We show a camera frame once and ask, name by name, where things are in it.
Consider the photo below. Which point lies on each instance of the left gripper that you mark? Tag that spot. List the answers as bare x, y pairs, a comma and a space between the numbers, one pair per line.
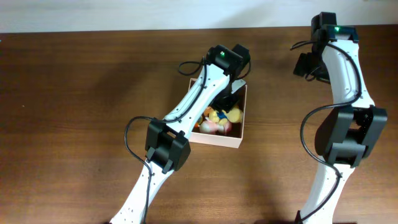
226, 108

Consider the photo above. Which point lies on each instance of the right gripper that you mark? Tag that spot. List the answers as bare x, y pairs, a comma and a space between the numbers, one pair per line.
302, 65

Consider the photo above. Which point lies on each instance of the yellow plush duck toy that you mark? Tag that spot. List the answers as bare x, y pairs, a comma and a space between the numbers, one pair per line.
235, 115

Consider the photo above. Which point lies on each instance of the white pink duck figure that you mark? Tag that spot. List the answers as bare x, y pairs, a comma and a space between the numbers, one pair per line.
209, 127

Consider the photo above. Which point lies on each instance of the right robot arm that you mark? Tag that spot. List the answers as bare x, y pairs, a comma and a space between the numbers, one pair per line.
354, 124

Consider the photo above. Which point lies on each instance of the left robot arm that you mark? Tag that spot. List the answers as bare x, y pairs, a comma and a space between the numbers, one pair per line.
167, 141

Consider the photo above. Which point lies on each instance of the white cardboard box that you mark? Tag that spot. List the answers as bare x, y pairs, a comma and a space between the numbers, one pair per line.
233, 138

